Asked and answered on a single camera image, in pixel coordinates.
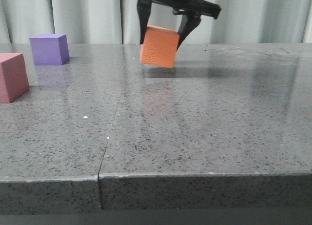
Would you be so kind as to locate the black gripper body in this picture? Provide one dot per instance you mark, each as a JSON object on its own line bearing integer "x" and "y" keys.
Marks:
{"x": 195, "y": 8}

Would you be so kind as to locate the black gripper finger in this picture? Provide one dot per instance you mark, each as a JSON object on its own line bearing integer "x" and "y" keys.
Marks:
{"x": 188, "y": 23}
{"x": 144, "y": 11}

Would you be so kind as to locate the orange foam cube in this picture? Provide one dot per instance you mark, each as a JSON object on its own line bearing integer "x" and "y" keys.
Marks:
{"x": 159, "y": 46}

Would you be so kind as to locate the grey pleated curtain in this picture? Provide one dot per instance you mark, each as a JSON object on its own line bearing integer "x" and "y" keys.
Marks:
{"x": 116, "y": 21}

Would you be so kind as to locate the purple foam cube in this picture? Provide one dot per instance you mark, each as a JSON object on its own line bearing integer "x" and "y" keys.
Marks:
{"x": 49, "y": 49}

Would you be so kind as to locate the pink foam cube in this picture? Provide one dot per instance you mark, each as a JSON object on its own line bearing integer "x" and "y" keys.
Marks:
{"x": 13, "y": 77}

